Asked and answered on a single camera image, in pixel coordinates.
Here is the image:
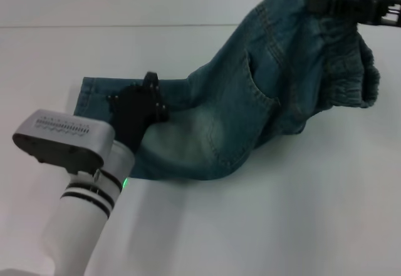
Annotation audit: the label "blue denim shorts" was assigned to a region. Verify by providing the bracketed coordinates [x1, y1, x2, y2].
[73, 0, 382, 183]

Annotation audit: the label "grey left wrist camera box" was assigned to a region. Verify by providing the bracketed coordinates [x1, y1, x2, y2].
[11, 108, 116, 176]

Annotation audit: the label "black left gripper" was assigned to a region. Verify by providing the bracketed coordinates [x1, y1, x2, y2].
[107, 71, 170, 154]

